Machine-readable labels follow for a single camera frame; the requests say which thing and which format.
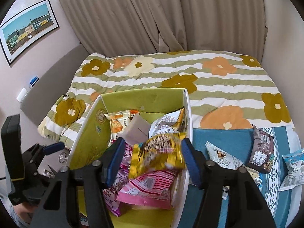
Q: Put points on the white blue snack packet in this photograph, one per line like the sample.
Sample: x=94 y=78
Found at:
x=219 y=158

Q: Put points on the light blue snack packet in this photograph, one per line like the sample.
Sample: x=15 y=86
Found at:
x=293 y=171

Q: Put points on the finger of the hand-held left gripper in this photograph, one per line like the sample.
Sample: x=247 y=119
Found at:
x=50 y=170
x=54 y=147

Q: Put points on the green cardboard box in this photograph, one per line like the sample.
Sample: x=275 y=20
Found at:
x=87 y=142

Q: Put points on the orange white chip packet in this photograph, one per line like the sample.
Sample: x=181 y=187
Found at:
x=118 y=122

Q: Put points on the framed wall poster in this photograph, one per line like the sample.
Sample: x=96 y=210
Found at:
x=26 y=33

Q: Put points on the blue white small device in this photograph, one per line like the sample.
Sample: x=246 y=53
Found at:
x=33 y=81

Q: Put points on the pink striped snack packet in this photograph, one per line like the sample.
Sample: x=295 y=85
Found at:
x=147 y=187

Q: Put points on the flowered striped blanket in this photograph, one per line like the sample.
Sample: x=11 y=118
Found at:
x=213 y=85

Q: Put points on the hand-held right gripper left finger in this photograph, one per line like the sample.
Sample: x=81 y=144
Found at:
x=114 y=163

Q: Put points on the person's left forearm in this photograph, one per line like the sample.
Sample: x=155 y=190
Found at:
x=20 y=215

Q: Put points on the blue patterned tablecloth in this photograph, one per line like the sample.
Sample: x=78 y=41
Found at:
x=280 y=206

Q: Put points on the white wall socket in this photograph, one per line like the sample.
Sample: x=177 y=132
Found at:
x=21 y=95

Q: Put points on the dark snack packet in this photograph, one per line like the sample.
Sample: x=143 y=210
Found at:
x=261 y=149

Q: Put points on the beige snack packet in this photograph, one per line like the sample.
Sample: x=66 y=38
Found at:
x=255 y=177

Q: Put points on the grey bed headboard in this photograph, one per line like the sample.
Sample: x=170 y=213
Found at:
x=54 y=76

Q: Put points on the yellow snack packet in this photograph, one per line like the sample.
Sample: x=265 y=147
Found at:
x=154 y=158

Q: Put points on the white printed snack packet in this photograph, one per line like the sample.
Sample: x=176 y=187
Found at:
x=166 y=123

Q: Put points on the purple snack packet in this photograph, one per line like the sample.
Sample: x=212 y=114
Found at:
x=111 y=200

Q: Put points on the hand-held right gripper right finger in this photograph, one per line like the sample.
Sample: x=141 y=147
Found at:
x=191 y=163

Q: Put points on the pink white snack packet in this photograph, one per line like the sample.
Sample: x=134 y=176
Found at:
x=124 y=159

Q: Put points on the beige curtain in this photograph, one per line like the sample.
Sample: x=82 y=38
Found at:
x=154 y=14

